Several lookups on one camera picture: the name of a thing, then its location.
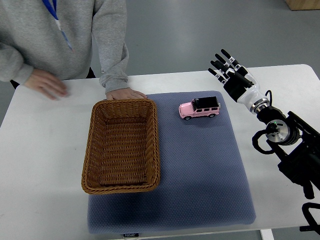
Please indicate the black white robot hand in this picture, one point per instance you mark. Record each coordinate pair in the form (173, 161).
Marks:
(238, 82)

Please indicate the grey sweatshirt left forearm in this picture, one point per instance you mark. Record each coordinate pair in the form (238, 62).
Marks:
(108, 27)

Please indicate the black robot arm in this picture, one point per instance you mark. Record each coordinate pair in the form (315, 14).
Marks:
(296, 144)

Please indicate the grey sweatshirt right forearm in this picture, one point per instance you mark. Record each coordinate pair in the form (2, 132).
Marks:
(13, 66)

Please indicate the pink toy car black roof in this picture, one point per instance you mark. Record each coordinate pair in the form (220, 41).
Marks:
(200, 107)

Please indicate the brown wicker basket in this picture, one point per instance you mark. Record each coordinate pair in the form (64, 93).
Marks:
(122, 152)

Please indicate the person's left hand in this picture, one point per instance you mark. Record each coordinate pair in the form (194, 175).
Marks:
(125, 94)

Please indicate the person's right hand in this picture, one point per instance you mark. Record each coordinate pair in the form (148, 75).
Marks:
(47, 84)

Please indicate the cardboard box corner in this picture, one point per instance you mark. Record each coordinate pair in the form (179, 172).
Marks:
(301, 5)

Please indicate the blue grey cushion mat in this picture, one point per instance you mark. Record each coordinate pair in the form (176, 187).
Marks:
(203, 182)

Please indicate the grey sweatshirt torso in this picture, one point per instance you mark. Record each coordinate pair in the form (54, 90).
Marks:
(64, 50)

